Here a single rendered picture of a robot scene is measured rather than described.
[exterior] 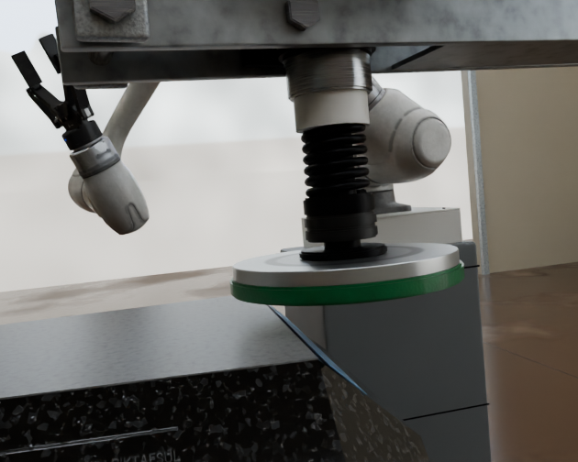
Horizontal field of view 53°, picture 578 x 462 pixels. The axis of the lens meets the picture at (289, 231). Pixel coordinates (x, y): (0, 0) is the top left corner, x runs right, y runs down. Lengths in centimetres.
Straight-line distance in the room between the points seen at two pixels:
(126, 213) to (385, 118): 59
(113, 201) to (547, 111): 596
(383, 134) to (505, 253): 528
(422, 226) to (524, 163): 523
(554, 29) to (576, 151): 639
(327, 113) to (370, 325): 90
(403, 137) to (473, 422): 72
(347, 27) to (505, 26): 17
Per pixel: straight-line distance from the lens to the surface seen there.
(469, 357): 150
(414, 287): 47
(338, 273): 45
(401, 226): 140
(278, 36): 49
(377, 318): 137
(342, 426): 41
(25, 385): 46
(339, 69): 53
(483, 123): 640
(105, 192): 127
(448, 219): 145
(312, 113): 53
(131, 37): 44
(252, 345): 48
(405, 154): 127
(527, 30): 63
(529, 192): 665
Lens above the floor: 94
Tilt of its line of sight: 3 degrees down
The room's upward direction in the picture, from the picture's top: 5 degrees counter-clockwise
